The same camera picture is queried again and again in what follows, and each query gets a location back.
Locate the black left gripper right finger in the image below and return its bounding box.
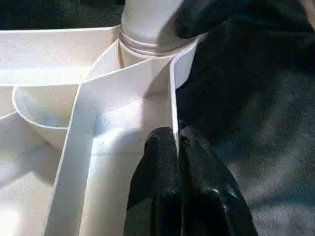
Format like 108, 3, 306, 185
178, 119, 257, 236

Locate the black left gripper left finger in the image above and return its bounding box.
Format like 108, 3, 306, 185
124, 126, 183, 236

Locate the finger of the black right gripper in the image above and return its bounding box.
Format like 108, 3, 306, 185
176, 0, 237, 39

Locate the white plastic table leg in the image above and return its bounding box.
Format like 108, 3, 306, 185
119, 0, 198, 57

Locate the white plastic table top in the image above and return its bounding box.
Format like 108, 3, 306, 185
0, 24, 200, 236

